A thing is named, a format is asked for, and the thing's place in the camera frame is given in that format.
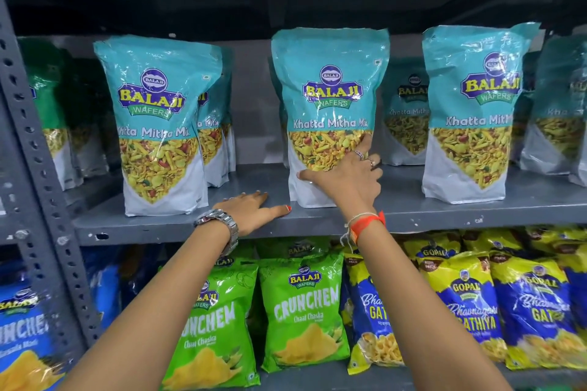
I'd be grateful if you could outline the person's right forearm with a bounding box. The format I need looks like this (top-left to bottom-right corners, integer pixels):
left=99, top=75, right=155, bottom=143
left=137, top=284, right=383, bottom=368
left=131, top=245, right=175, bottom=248
left=353, top=219, right=513, bottom=391

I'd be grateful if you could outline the row of teal pouches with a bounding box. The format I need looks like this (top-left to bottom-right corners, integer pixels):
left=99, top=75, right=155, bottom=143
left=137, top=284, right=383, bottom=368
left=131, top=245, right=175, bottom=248
left=94, top=22, right=587, bottom=217

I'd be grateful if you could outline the green chip bag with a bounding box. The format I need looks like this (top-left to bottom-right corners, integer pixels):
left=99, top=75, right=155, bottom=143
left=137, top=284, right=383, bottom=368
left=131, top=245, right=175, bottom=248
left=254, top=236, right=332, bottom=261
left=161, top=262, right=260, bottom=391
left=213, top=244, right=257, bottom=269
left=259, top=252, right=350, bottom=373

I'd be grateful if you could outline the white thread wristband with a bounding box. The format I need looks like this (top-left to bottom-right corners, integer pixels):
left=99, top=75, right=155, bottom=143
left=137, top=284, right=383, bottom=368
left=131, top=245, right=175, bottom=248
left=340, top=212, right=379, bottom=254

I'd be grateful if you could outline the blue chip bag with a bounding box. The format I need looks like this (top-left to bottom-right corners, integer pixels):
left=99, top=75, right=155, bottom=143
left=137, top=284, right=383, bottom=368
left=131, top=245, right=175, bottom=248
left=83, top=246, right=121, bottom=333
left=0, top=282, right=77, bottom=391

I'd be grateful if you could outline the orange wristband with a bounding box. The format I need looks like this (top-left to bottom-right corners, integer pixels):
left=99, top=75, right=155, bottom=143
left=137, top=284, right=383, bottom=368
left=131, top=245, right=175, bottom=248
left=350, top=210, right=387, bottom=243

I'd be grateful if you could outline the row of blue yellow bags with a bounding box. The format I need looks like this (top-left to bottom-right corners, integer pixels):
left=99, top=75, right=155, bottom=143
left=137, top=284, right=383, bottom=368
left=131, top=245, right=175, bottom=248
left=341, top=226, right=587, bottom=376

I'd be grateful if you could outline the green snack pouch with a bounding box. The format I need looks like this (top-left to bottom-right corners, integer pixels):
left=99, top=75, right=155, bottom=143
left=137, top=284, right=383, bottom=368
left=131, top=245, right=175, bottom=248
left=18, top=37, right=84, bottom=191
left=69, top=58, right=111, bottom=179

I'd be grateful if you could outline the gray perforated rack upright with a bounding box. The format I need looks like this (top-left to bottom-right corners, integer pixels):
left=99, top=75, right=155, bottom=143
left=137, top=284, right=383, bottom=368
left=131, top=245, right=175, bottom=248
left=0, top=0, right=103, bottom=359

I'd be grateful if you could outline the person's right hand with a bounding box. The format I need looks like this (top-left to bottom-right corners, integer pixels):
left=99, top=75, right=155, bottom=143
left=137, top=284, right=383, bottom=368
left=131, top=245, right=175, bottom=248
left=297, top=132, right=384, bottom=222

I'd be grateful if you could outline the person's left forearm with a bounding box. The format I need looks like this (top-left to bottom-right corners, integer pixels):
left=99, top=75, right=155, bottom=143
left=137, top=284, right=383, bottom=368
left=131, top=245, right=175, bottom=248
left=59, top=220, right=231, bottom=391

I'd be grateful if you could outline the teal snack pouch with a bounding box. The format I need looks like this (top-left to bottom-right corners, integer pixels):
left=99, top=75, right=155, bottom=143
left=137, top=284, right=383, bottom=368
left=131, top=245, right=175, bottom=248
left=271, top=27, right=391, bottom=209

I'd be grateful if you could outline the person's left hand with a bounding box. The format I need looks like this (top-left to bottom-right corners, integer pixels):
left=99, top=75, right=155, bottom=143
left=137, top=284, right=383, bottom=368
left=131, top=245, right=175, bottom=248
left=215, top=191, right=292, bottom=238

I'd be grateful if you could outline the silver metal wristwatch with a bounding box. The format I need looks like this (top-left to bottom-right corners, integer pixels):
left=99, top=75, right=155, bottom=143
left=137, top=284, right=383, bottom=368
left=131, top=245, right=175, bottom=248
left=194, top=209, right=239, bottom=259

